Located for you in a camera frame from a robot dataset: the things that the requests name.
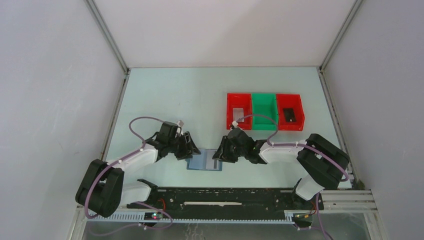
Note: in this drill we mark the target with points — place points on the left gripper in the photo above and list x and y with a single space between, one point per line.
190 146

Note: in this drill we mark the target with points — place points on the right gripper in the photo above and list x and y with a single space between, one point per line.
225 143

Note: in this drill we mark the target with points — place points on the blue leather card holder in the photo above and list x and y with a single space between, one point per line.
198 162

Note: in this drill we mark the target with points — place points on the white credit card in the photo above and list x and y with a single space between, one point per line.
238 113

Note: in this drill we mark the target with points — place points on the black credit card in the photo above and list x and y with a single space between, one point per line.
289 115

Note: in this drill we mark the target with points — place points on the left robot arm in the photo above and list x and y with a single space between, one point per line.
104 188

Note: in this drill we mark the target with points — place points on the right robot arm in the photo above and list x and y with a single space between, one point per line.
324 163

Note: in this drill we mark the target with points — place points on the left red bin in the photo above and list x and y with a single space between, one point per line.
237 100

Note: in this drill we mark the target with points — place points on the red bin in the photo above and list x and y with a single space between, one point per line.
290 101
237 100

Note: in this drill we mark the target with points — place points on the green bin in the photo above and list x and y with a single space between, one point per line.
264 104

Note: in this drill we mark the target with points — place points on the right red bin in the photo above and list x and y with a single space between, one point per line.
290 101

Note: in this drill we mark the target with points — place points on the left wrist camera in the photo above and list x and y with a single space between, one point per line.
180 125

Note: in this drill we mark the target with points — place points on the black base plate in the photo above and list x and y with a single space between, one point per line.
230 203

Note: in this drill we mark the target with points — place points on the slotted cable duct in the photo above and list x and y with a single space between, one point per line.
146 217

